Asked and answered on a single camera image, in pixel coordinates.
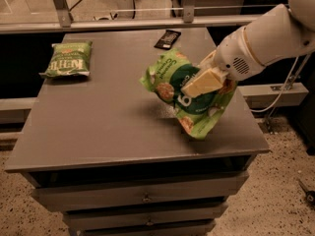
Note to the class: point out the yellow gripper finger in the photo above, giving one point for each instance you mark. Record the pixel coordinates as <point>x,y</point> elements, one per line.
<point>208,61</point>
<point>205,81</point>

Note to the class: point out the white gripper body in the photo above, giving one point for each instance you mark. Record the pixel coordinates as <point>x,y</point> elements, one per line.
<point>233,55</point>

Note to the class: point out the green dang rice chip bag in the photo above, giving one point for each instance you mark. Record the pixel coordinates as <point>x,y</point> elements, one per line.
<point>199,98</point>

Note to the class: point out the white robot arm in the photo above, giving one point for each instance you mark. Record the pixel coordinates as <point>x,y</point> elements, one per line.
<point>286,31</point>

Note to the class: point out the black rxbar chocolate bar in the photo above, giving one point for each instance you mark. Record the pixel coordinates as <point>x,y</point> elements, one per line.
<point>168,39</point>

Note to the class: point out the green kettle chips bag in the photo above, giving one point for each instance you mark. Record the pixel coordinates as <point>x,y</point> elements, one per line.
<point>69,59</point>

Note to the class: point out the grey low side shelf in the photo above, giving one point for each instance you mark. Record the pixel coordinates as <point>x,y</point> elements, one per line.
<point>262,96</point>

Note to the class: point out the top grey drawer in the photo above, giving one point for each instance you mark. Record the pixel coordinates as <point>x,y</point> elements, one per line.
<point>142,192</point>

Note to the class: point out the grey drawer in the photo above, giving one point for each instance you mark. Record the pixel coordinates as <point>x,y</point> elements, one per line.
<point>186,228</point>
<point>144,216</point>
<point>142,192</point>

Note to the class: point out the grey drawer cabinet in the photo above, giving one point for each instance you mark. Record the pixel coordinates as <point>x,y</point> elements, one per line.
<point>107,128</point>

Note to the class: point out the bottom grey drawer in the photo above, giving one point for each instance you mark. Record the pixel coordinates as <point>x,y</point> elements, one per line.
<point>186,228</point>

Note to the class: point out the grey metal railing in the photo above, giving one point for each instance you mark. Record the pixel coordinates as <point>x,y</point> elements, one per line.
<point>36,16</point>

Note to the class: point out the black tool on floor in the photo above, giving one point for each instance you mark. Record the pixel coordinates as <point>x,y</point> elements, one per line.
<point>309,195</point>

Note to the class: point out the middle grey drawer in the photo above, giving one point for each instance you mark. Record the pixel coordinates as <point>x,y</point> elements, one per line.
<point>144,216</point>

